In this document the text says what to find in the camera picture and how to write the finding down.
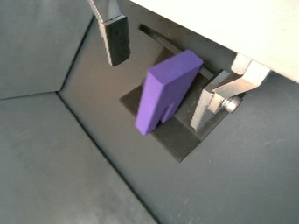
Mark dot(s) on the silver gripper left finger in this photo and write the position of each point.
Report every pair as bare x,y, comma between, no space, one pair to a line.
114,30

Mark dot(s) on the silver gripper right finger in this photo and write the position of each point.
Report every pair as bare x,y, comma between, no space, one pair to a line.
221,94

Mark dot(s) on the purple double-square block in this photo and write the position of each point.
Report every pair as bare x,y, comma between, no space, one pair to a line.
166,85

